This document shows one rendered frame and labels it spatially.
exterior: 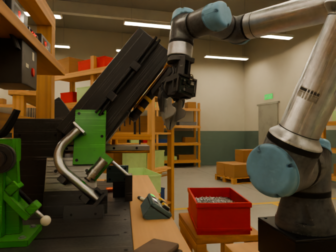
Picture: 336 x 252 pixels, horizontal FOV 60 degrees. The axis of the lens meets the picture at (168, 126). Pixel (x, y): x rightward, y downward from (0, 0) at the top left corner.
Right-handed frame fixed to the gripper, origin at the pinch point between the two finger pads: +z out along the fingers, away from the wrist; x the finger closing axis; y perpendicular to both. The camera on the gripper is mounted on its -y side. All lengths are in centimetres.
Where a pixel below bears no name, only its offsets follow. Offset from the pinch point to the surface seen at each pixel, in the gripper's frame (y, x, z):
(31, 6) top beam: -92, -31, -64
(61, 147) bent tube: -35.2, -20.1, 9.0
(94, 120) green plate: -35.5, -9.6, -2.7
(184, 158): -708, 570, -35
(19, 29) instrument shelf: -28, -40, -25
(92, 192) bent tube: -27.2, -9.5, 23.2
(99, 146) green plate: -32.6, -7.3, 6.9
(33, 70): -46, -32, -18
